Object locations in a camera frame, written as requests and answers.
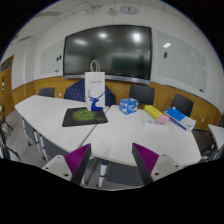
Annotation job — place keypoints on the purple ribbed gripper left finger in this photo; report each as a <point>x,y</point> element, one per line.
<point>77,162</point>

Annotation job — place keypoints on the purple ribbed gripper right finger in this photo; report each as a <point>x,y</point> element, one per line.
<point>145,160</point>

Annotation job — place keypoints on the clear plastic packet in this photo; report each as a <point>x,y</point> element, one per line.
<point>154,124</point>

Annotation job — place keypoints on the pink small box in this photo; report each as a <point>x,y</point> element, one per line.
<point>163,119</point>

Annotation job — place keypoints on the black green mouse pad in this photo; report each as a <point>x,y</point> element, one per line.
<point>81,116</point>

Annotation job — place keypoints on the yellow box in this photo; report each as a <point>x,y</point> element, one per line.
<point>152,111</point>

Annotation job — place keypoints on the blue white book box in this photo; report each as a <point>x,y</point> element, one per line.
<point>180,119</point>

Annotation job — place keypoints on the blue tissue box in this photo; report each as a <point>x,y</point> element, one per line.
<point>128,105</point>

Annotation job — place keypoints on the black chair centre right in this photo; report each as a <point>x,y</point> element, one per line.
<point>144,94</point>

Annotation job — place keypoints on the black chair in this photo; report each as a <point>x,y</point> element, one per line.
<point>49,92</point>
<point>183,104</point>
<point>144,94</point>

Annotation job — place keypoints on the black chair far right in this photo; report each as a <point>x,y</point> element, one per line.
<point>183,104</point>

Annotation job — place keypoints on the blue patterned chair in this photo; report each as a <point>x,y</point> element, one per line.
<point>76,92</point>

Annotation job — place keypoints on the black chair left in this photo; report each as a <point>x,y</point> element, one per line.
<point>49,92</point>

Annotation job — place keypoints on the white paper bag blue deer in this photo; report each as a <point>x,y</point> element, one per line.
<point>95,87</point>

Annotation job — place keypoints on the right glass whiteboard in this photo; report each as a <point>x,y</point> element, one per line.
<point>180,61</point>

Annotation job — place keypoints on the left whiteboard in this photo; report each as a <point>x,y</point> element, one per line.
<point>52,58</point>

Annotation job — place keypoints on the wooden door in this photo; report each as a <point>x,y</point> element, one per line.
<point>6,95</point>

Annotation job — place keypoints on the large black wall display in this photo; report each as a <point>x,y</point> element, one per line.
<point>123,51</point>

